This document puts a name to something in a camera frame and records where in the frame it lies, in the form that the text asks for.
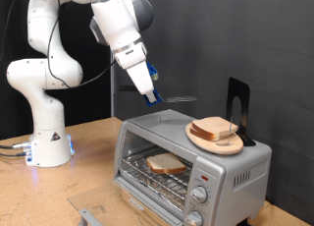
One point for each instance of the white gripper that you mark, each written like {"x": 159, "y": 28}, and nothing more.
{"x": 137, "y": 68}

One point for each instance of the slotted wooden box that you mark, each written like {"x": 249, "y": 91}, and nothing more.
{"x": 130, "y": 213}

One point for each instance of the silver toaster oven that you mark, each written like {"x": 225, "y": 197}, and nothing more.
{"x": 229, "y": 186}

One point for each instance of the silver oven knob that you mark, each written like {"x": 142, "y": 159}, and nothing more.
{"x": 195, "y": 218}
{"x": 199, "y": 194}

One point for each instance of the black metal bookend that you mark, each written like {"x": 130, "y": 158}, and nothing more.
{"x": 235, "y": 88}

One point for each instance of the vertical metal pole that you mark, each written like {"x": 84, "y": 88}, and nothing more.
{"x": 112, "y": 101}

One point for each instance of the white bread slice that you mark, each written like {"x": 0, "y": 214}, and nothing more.
{"x": 198, "y": 135}
{"x": 214, "y": 125}
{"x": 165, "y": 162}

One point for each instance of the round wooden plate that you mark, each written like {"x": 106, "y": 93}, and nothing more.
{"x": 216, "y": 147}

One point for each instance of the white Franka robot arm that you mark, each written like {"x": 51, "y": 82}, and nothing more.
{"x": 42, "y": 121}

